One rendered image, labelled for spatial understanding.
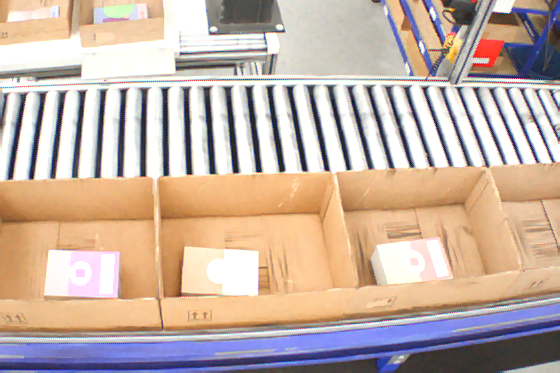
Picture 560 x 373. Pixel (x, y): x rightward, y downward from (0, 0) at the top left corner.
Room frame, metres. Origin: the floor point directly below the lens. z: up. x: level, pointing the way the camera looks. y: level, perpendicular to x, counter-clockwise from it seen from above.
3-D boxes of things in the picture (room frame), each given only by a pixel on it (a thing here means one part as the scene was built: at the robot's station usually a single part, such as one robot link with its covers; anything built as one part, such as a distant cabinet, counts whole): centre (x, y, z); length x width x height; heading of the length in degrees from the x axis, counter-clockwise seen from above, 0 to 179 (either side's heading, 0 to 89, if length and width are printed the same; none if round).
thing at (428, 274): (0.73, -0.34, 0.92); 0.16 x 0.11 x 0.07; 109
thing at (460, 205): (0.78, -0.35, 0.96); 0.39 x 0.29 x 0.17; 106
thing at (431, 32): (2.32, -0.70, 0.39); 0.40 x 0.30 x 0.10; 16
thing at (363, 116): (1.23, -0.27, 0.72); 0.52 x 0.05 x 0.05; 16
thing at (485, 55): (1.63, -0.59, 0.85); 0.16 x 0.01 x 0.13; 106
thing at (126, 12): (1.54, 0.62, 0.78); 0.19 x 0.14 x 0.02; 111
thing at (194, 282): (0.62, 0.08, 0.92); 0.16 x 0.11 x 0.07; 99
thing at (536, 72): (2.44, -1.19, 0.15); 0.31 x 0.31 x 0.29
